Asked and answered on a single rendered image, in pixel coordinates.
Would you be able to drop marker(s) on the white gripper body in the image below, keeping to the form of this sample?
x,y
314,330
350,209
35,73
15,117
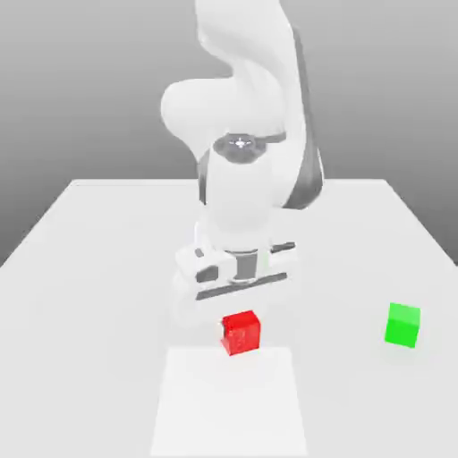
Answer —
x,y
247,295

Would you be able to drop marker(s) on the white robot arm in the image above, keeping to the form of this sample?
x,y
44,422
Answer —
x,y
247,200

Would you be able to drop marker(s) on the small red cube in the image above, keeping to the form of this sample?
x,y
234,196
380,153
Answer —
x,y
241,334

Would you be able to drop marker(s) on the small green cube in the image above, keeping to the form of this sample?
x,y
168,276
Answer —
x,y
402,325

